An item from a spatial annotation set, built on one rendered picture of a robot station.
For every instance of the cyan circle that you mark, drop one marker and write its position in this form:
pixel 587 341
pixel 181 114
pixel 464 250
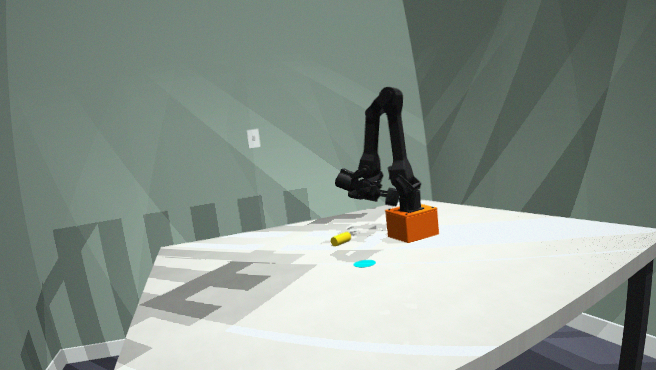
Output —
pixel 364 263

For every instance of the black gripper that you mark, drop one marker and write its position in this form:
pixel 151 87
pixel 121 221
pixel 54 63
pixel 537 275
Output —
pixel 392 196

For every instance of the yellow cylinder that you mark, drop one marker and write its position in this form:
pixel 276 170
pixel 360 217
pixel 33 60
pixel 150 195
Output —
pixel 342 238

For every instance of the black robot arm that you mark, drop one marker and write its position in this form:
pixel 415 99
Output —
pixel 390 101

